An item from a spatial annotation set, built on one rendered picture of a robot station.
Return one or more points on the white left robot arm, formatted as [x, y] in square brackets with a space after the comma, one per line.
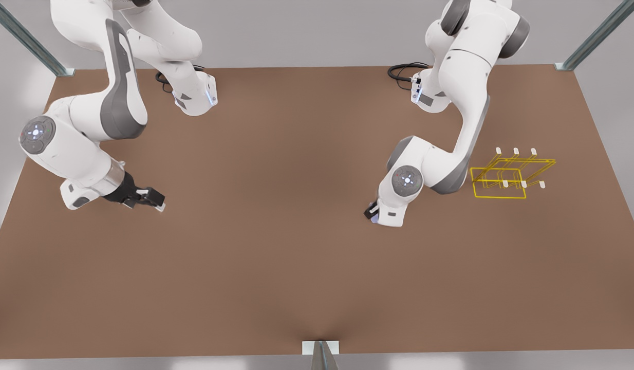
[461, 103]

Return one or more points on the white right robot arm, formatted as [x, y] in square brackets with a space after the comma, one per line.
[80, 128]

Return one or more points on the silver frame post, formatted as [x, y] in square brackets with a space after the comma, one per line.
[323, 356]
[599, 33]
[29, 38]

